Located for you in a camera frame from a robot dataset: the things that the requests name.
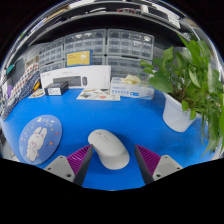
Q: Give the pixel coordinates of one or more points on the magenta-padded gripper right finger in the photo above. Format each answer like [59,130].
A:
[166,165]

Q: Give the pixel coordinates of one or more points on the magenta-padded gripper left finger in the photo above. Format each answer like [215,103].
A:
[61,166]

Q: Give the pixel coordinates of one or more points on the white computer mouse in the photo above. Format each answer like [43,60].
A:
[108,150]

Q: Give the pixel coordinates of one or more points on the round blue bunny mouse pad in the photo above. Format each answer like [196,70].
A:
[40,140]

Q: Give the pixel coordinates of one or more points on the printed sticker sheet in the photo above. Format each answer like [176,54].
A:
[36,93]
[98,94]

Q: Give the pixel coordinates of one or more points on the small black box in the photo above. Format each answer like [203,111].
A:
[56,89]

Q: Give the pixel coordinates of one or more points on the navy dotted fabric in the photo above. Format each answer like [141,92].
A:
[18,100]

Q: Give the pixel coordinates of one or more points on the white and blue glove box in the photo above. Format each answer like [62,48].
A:
[131,90]

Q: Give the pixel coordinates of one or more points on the green plant in white pot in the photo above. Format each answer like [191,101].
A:
[186,76]

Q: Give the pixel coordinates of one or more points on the cream crumpled glove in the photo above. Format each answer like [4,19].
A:
[130,79]

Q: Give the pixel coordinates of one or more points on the red white checked fabric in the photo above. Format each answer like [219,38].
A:
[25,80]

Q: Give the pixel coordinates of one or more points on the white keyboard packaging box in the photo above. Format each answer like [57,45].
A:
[96,75]

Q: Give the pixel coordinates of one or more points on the yellow and blue box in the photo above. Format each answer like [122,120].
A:
[78,58]

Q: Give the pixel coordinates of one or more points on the light wooden frame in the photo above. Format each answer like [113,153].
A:
[32,61]

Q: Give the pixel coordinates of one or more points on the dark wall shelf unit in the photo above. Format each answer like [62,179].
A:
[100,20]

